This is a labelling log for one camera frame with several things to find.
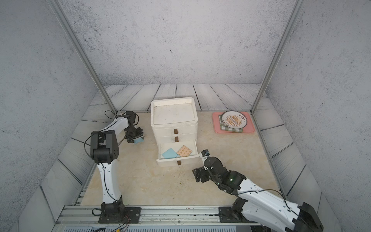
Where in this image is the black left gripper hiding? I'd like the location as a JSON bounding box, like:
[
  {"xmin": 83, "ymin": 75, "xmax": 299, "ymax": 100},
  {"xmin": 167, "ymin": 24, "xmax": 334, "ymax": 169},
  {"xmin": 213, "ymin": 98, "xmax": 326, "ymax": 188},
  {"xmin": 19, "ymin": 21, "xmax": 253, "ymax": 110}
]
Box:
[{"xmin": 125, "ymin": 127, "xmax": 145, "ymax": 143}]

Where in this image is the patterned sticky pad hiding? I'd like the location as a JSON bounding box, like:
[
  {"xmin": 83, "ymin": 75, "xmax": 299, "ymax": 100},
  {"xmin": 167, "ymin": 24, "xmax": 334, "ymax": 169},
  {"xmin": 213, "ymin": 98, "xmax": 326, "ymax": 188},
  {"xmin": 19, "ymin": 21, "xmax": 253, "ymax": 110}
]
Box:
[
  {"xmin": 133, "ymin": 137, "xmax": 144, "ymax": 144},
  {"xmin": 161, "ymin": 148, "xmax": 180, "ymax": 159},
  {"xmin": 177, "ymin": 146, "xmax": 192, "ymax": 157}
]

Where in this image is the white bottom drawer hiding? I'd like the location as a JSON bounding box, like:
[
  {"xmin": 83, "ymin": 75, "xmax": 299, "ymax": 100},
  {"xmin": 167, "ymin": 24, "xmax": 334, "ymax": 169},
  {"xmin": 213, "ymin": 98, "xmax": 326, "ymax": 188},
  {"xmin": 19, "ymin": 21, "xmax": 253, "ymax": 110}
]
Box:
[{"xmin": 156, "ymin": 140, "xmax": 200, "ymax": 167}]

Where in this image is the white drawer cabinet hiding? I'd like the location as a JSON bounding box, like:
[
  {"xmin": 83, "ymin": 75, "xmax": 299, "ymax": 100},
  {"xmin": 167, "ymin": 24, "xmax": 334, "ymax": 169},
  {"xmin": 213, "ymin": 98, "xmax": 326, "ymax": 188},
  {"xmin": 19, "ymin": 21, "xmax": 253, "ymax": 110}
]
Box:
[{"xmin": 150, "ymin": 97, "xmax": 198, "ymax": 144}]

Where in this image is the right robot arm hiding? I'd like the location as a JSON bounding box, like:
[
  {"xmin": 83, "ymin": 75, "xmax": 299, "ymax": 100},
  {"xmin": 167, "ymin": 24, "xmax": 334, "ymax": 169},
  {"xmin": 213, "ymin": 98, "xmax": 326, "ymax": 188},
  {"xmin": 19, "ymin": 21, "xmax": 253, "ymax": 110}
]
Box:
[{"xmin": 192, "ymin": 150, "xmax": 324, "ymax": 232}]

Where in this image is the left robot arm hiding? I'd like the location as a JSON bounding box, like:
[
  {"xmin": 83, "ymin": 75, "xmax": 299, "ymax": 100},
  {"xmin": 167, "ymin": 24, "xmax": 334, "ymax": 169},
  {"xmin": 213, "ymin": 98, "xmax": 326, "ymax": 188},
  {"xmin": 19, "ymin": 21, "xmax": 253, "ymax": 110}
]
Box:
[{"xmin": 89, "ymin": 111, "xmax": 144, "ymax": 221}]

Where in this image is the green checkered cloth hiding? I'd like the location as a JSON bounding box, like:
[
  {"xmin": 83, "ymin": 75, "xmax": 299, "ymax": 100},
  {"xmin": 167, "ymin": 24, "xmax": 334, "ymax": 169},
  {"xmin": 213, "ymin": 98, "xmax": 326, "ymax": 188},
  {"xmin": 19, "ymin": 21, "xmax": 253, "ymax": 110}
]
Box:
[{"xmin": 218, "ymin": 115, "xmax": 243, "ymax": 132}]

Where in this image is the white patterned plate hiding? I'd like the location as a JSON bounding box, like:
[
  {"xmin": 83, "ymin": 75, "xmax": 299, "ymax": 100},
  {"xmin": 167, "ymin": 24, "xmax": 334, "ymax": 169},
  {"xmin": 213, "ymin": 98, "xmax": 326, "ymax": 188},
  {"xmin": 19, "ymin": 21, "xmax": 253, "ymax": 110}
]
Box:
[{"xmin": 221, "ymin": 111, "xmax": 248, "ymax": 130}]

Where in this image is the pink plastic tray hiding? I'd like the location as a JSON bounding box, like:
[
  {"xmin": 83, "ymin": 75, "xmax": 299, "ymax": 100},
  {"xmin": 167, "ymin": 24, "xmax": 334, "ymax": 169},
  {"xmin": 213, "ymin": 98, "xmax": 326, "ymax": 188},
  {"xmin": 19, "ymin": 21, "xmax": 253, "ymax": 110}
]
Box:
[{"xmin": 212, "ymin": 112, "xmax": 255, "ymax": 134}]

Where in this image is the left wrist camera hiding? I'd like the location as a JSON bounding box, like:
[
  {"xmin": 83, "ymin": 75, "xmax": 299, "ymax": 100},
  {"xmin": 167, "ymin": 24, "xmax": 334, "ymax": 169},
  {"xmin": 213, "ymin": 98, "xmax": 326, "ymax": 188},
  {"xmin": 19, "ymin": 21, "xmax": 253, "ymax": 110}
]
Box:
[{"xmin": 123, "ymin": 111, "xmax": 139, "ymax": 126}]

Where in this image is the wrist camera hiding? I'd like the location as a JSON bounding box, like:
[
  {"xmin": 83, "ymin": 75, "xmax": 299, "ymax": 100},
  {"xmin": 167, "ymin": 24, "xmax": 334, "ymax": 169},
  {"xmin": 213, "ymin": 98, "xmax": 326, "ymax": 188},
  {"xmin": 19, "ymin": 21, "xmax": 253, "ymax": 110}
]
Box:
[
  {"xmin": 123, "ymin": 111, "xmax": 139, "ymax": 126},
  {"xmin": 200, "ymin": 149, "xmax": 210, "ymax": 163}
]

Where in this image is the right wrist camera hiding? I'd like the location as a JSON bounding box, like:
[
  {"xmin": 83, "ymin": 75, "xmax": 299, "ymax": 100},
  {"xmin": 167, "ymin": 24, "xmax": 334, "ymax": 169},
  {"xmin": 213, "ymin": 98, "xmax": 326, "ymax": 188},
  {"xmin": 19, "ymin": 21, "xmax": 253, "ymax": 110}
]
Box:
[{"xmin": 200, "ymin": 149, "xmax": 210, "ymax": 163}]

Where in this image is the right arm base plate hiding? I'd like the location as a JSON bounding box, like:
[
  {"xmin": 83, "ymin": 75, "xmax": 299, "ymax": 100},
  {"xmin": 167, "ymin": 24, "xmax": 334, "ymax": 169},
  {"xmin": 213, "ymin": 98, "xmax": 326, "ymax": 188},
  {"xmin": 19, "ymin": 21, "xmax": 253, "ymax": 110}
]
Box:
[{"xmin": 214, "ymin": 198, "xmax": 256, "ymax": 223}]

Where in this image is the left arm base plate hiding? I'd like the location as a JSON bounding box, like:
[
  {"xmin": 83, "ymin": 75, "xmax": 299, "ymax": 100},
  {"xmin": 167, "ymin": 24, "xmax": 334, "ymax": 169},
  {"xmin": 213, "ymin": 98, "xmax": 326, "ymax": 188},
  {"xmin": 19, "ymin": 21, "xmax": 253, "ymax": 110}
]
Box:
[{"xmin": 98, "ymin": 201, "xmax": 142, "ymax": 224}]

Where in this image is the aluminium front rail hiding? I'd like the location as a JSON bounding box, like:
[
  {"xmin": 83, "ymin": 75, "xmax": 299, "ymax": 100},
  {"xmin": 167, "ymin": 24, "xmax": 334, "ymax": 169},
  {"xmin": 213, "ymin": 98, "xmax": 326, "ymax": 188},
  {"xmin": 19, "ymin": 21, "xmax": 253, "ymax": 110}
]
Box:
[{"xmin": 53, "ymin": 206, "xmax": 276, "ymax": 232}]

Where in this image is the aluminium frame post left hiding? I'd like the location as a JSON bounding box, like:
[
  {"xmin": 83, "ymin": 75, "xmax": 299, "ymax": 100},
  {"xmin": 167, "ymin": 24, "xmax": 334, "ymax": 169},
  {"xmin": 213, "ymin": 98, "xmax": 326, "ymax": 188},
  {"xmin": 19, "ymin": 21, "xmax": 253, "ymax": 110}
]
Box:
[{"xmin": 47, "ymin": 0, "xmax": 118, "ymax": 116}]

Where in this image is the aluminium frame post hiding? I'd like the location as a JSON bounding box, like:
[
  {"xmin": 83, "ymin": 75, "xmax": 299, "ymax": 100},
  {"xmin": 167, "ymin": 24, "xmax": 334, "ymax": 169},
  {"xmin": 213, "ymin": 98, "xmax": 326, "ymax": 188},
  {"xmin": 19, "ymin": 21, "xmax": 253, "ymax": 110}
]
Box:
[
  {"xmin": 250, "ymin": 0, "xmax": 305, "ymax": 115},
  {"xmin": 47, "ymin": 0, "xmax": 118, "ymax": 116}
]

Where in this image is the aluminium frame post right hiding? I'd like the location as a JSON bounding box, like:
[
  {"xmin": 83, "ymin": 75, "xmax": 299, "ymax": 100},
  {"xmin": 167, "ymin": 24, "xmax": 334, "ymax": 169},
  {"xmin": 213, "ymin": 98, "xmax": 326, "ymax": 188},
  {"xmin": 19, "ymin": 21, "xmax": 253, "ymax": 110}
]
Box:
[{"xmin": 250, "ymin": 0, "xmax": 305, "ymax": 115}]

